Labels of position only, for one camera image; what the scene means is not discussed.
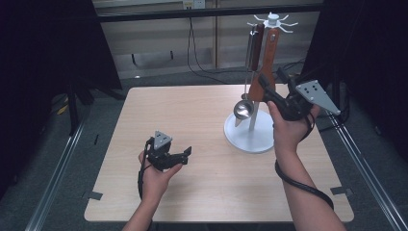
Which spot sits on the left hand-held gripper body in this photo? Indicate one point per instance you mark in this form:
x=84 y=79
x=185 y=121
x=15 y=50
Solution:
x=160 y=157

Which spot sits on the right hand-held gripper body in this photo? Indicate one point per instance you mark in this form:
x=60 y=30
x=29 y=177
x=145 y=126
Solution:
x=293 y=107

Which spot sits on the wooden rice paddle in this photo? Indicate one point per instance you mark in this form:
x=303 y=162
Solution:
x=271 y=54

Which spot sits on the white utensil rack stand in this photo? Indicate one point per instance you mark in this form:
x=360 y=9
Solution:
x=253 y=138

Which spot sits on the person's left hand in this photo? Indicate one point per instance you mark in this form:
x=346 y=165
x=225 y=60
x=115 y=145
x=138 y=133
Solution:
x=155 y=183

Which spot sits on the person's right hand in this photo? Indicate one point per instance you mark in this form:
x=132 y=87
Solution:
x=288 y=134

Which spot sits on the grey tape strip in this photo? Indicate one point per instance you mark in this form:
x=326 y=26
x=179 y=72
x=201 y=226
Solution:
x=93 y=195
x=341 y=191

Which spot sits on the dark curtain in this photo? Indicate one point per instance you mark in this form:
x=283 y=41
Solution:
x=38 y=64
x=369 y=48

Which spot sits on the black horizontal bar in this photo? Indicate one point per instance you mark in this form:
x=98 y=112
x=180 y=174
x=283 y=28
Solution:
x=205 y=13

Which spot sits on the metal floor rail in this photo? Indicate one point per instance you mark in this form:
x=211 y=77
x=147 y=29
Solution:
x=54 y=183
x=369 y=173

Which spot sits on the white wall socket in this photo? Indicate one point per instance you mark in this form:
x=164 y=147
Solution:
x=194 y=4

